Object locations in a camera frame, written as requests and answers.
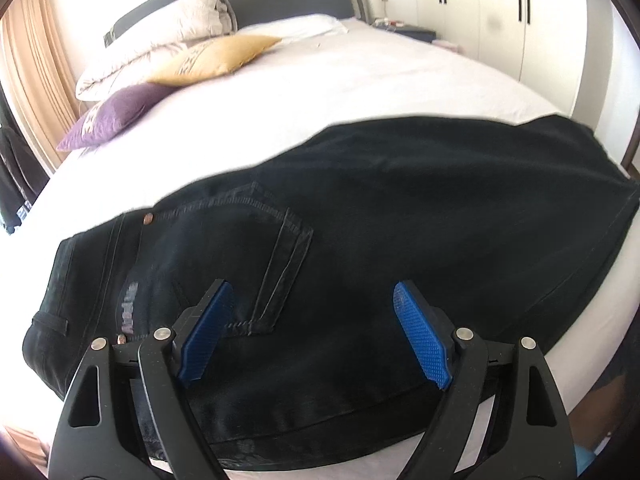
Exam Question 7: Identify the dark hanging clothes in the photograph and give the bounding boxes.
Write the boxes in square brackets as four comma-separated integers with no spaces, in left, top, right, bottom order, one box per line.
[0,85,51,236]

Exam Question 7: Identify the yellow cushion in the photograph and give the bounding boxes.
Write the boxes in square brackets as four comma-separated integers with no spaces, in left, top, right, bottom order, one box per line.
[145,35,282,88]

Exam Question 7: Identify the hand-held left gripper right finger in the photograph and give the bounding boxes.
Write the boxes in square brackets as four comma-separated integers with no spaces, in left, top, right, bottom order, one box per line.
[393,280,579,480]

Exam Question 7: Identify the black denim pants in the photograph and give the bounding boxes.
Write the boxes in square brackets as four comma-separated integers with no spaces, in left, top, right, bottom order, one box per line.
[22,114,640,470]

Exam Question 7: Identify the purple cushion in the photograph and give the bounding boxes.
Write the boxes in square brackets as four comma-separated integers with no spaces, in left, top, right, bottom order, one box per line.
[56,81,176,152]

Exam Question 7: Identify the beige curtain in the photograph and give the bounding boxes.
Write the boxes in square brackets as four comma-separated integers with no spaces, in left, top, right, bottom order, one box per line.
[0,0,82,176]

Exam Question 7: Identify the white bed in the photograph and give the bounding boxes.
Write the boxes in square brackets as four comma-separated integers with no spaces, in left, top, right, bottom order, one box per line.
[0,16,640,480]

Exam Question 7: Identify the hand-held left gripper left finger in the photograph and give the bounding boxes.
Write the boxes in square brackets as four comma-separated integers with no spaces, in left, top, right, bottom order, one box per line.
[48,278,236,480]

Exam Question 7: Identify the white pillow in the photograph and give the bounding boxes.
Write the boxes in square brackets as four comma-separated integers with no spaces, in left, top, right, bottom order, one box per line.
[235,13,349,41]

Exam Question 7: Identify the white wardrobe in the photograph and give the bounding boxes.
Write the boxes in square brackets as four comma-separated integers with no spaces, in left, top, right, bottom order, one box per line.
[357,0,640,133]

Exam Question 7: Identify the white pillows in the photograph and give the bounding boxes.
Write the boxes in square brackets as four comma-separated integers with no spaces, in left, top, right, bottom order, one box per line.
[75,0,238,102]

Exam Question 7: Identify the dark nightstand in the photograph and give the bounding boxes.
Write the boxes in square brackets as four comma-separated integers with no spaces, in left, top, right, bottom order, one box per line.
[372,19,437,43]

